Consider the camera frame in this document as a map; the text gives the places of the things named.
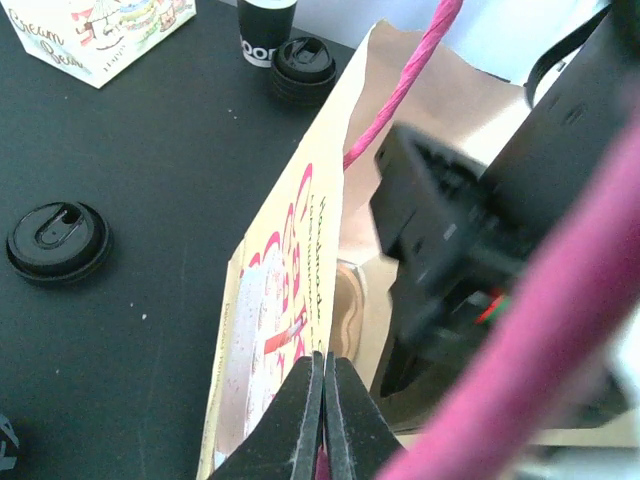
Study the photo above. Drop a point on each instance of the brown pulp cup carrier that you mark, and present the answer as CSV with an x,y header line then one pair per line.
x,y
348,311

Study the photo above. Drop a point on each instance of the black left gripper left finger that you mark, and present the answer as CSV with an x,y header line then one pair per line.
x,y
285,442

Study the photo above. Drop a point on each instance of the black lid stack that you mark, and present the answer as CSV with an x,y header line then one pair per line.
x,y
9,445

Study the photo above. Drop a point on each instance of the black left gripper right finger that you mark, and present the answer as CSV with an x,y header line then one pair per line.
x,y
358,440

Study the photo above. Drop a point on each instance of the black coffee cup lid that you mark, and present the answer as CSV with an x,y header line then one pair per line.
x,y
59,243

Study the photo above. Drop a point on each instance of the black lid stacks right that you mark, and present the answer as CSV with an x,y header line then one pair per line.
x,y
303,72

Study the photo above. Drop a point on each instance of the Cream Bear printed paper bag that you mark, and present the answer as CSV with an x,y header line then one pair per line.
x,y
95,40

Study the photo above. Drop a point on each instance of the tall stack paper cups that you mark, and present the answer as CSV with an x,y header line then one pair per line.
x,y
264,26

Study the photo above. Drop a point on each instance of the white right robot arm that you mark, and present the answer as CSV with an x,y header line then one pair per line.
x,y
573,116

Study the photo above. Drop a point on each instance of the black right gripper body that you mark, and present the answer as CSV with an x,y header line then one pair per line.
x,y
459,245

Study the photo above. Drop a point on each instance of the cream paper bag pink sides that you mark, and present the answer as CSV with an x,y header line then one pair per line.
x,y
461,234

